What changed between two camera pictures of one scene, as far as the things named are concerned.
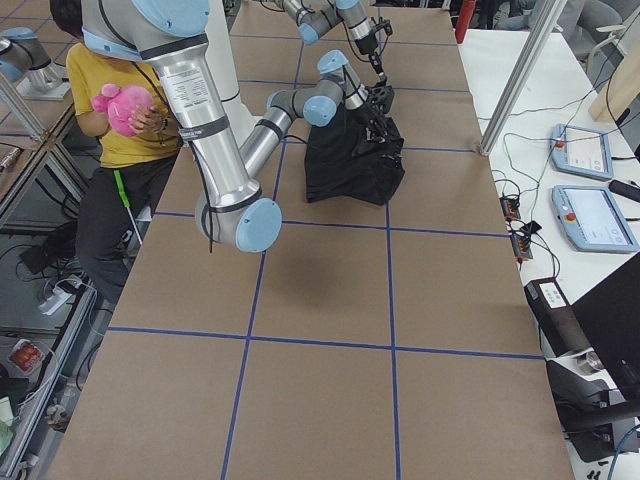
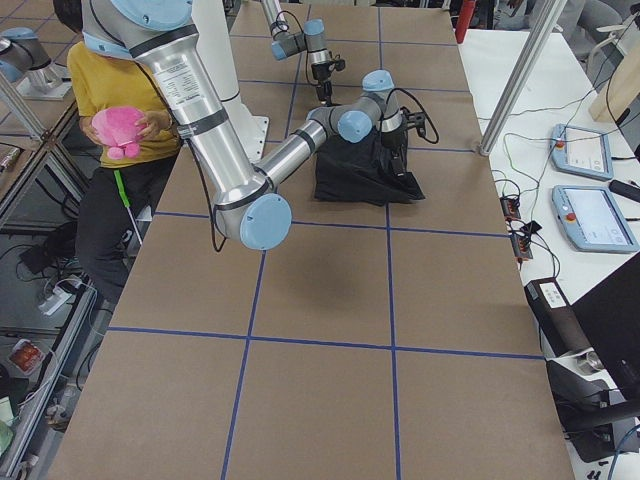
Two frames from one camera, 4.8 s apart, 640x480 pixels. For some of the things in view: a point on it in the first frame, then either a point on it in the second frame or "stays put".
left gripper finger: [375, 59] → [325, 92]
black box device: [560, 326] stays put
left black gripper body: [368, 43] → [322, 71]
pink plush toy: [118, 102] → [116, 127]
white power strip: [53, 304] stays put
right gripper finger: [375, 131] → [397, 167]
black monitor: [610, 314] stays put
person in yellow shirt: [124, 113] stays put
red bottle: [464, 20] stays put
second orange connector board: [521, 247] stays put
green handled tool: [125, 197] stays put
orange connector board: [510, 207] stays put
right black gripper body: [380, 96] → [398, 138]
